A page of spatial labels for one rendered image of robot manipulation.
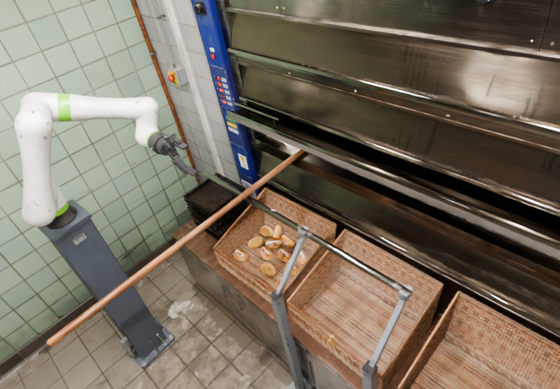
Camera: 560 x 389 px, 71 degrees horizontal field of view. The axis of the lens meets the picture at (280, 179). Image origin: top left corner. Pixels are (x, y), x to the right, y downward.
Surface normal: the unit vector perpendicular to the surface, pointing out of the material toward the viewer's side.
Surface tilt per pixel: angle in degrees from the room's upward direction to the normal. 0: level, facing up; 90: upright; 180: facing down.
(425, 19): 90
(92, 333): 0
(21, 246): 90
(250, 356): 0
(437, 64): 70
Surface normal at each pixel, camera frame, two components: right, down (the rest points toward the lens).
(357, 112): -0.70, 0.24
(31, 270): 0.71, 0.36
